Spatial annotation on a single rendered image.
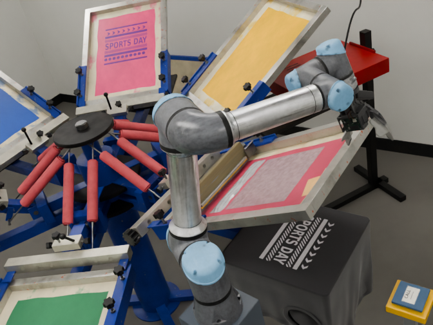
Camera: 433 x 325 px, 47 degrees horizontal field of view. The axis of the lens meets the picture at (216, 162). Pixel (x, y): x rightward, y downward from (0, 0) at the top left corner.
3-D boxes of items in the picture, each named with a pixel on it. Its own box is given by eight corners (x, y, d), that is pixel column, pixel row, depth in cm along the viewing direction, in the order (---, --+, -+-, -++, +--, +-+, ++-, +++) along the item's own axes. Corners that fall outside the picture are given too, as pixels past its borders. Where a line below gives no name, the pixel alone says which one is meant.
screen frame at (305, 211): (378, 119, 183) (374, 111, 182) (310, 220, 146) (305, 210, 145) (233, 157, 240) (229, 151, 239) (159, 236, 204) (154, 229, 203)
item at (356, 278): (375, 287, 227) (371, 216, 203) (337, 367, 199) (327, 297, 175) (368, 285, 229) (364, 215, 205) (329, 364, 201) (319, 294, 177)
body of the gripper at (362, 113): (342, 134, 150) (328, 100, 146) (353, 120, 155) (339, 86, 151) (365, 131, 145) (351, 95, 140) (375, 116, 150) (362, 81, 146)
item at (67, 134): (199, 288, 319) (135, 106, 245) (161, 336, 294) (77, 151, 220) (153, 270, 342) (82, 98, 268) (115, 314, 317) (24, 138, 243)
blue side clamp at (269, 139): (282, 146, 219) (274, 133, 217) (277, 152, 216) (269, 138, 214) (236, 158, 241) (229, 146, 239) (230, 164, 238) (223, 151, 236)
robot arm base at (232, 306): (221, 338, 141) (214, 316, 136) (184, 316, 151) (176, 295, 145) (252, 300, 150) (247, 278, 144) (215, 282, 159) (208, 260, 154)
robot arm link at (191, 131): (177, 134, 112) (357, 73, 125) (162, 117, 121) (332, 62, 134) (187, 177, 118) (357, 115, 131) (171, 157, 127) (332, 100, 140)
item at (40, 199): (209, 160, 268) (204, 142, 262) (111, 259, 220) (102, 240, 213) (107, 139, 314) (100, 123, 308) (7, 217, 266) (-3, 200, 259)
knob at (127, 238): (147, 236, 203) (137, 223, 201) (138, 246, 199) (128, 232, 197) (138, 238, 208) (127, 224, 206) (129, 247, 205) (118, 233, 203)
